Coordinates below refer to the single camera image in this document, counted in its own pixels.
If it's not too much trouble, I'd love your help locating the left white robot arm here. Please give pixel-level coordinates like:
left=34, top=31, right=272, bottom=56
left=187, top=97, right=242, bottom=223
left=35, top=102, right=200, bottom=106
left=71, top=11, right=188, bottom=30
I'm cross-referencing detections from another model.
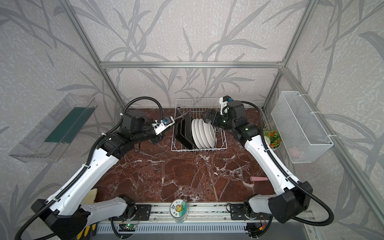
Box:
left=32, top=110, right=175, bottom=240

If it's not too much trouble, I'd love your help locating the pink item in basket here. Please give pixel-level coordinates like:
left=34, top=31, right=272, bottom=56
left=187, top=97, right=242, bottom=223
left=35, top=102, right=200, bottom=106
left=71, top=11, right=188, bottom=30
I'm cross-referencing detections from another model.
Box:
left=288, top=147, right=303, bottom=159

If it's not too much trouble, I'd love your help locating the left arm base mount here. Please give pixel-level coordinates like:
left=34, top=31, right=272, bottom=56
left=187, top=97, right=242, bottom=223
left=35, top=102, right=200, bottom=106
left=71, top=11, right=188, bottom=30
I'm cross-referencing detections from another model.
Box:
left=113, top=204, right=152, bottom=221

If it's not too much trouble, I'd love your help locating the clear plastic wall shelf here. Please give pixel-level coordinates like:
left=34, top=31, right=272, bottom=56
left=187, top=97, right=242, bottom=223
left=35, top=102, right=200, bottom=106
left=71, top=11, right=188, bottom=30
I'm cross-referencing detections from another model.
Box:
left=9, top=94, right=98, bottom=163

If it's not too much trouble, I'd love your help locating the purple pink spoon toy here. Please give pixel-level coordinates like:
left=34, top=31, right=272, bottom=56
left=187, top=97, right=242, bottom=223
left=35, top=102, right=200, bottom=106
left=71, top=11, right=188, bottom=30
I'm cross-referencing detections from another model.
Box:
left=250, top=177, right=269, bottom=182

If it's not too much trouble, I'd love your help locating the white ribbed flower pot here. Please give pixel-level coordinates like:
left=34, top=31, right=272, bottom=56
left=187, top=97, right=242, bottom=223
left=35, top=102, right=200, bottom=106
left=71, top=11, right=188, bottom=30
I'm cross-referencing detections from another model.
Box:
left=263, top=127, right=283, bottom=151

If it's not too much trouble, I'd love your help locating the green circuit board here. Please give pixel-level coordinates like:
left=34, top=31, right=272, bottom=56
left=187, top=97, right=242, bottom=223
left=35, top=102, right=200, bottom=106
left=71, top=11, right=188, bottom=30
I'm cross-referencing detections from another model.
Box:
left=119, top=223, right=138, bottom=232

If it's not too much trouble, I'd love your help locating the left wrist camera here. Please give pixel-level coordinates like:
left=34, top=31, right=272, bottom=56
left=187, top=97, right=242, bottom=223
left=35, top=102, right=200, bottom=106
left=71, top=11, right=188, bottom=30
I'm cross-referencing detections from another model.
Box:
left=152, top=116, right=175, bottom=135

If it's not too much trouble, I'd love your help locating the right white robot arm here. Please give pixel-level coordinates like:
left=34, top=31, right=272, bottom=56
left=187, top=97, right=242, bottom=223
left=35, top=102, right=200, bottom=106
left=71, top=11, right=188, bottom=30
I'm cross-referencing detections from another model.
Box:
left=203, top=96, right=313, bottom=223

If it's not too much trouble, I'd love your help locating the yellow black work glove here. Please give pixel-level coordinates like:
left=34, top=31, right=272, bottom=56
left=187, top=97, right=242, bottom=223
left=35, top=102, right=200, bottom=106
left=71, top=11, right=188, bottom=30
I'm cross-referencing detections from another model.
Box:
left=76, top=188, right=99, bottom=240

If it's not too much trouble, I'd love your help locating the round green labelled can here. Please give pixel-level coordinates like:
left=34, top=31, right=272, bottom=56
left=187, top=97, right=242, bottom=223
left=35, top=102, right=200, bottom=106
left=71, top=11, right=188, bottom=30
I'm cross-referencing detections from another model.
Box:
left=170, top=199, right=188, bottom=223

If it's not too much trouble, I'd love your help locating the black square plate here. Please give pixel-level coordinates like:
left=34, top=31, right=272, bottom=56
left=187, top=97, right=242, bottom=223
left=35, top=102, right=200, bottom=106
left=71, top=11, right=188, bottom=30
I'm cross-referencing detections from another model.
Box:
left=175, top=119, right=191, bottom=150
left=185, top=113, right=195, bottom=150

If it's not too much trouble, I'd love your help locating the floral square plate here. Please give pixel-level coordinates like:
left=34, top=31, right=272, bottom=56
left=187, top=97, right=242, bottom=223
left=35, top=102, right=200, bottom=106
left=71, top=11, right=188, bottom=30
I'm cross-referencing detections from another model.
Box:
left=168, top=111, right=190, bottom=127

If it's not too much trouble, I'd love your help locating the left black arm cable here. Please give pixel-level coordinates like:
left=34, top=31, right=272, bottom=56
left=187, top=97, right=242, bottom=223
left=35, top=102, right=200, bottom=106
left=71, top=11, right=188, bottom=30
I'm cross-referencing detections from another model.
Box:
left=14, top=96, right=164, bottom=240

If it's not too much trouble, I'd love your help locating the white round plate leftmost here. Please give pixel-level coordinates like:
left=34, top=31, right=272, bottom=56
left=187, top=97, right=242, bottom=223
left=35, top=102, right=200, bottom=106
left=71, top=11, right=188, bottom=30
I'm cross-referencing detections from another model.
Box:
left=191, top=120, right=203, bottom=149

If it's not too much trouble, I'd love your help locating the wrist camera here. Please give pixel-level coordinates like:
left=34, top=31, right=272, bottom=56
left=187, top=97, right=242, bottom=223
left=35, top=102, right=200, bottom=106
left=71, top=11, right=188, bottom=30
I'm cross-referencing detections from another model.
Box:
left=152, top=116, right=175, bottom=135
left=219, top=96, right=233, bottom=116

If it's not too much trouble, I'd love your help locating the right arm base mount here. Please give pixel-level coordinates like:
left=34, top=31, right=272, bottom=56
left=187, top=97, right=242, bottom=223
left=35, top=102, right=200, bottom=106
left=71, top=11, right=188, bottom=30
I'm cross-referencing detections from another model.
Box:
left=226, top=203, right=256, bottom=221

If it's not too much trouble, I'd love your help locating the white round plate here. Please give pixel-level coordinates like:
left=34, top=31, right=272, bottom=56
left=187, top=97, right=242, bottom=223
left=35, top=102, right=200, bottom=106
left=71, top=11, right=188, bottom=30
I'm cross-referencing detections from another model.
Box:
left=207, top=123, right=216, bottom=148
left=191, top=120, right=203, bottom=149
left=200, top=119, right=214, bottom=148
left=197, top=119, right=209, bottom=149

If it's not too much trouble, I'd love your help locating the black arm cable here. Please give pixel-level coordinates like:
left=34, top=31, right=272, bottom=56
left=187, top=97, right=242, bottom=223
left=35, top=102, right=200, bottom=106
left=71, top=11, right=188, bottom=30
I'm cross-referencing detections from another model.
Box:
left=14, top=96, right=164, bottom=240
left=239, top=100, right=335, bottom=227

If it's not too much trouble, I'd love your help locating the white round plate rightmost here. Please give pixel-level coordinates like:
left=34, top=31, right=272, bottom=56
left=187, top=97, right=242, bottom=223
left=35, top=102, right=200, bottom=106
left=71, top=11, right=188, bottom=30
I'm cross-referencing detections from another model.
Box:
left=207, top=123, right=216, bottom=148

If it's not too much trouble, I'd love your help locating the aluminium frame rail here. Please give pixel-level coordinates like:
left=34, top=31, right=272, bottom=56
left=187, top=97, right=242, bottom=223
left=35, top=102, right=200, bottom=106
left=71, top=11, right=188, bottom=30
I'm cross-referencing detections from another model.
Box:
left=59, top=1, right=384, bottom=223

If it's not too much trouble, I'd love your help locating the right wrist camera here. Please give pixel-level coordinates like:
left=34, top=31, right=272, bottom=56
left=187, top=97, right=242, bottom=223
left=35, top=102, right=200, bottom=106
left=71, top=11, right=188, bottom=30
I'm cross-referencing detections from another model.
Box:
left=219, top=96, right=233, bottom=116

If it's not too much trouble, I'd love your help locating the white wire dish rack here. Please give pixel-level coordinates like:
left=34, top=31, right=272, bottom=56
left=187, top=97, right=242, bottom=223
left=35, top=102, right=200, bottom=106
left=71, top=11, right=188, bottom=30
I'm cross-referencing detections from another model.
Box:
left=171, top=98, right=228, bottom=152

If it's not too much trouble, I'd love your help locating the white mesh wall basket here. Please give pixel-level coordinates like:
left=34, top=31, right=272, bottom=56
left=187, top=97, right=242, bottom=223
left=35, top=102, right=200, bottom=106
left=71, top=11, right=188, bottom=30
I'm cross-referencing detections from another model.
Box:
left=271, top=91, right=334, bottom=164

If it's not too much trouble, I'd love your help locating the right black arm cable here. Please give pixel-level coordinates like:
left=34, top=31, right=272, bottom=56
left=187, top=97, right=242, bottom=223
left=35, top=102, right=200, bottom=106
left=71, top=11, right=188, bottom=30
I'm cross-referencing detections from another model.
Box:
left=239, top=100, right=335, bottom=227

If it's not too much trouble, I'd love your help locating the green mat in shelf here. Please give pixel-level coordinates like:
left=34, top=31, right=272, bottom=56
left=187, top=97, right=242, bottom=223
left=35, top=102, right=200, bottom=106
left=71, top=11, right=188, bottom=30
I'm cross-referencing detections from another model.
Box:
left=44, top=107, right=96, bottom=144

